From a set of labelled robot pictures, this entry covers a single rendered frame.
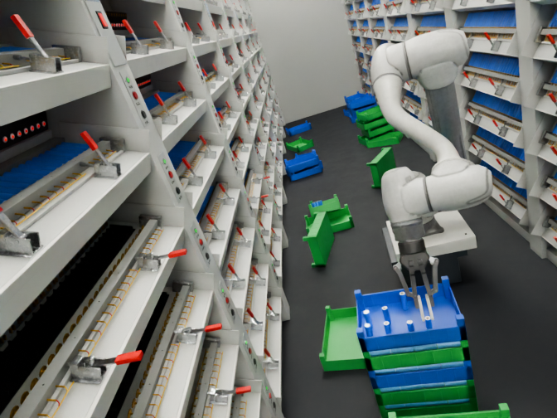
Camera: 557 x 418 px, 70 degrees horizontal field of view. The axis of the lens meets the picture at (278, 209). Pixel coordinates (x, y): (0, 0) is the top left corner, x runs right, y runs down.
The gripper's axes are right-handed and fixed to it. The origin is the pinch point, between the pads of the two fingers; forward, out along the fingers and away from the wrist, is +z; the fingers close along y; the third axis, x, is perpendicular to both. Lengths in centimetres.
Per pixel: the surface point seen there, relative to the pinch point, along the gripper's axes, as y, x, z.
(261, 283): 60, -34, -10
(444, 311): -5.8, -9.9, 4.9
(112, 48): 51, 51, -76
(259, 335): 56, -8, 4
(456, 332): -6.6, 2.5, 7.6
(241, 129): 73, -93, -87
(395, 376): 12.8, -3.8, 21.0
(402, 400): 12.7, -8.3, 30.6
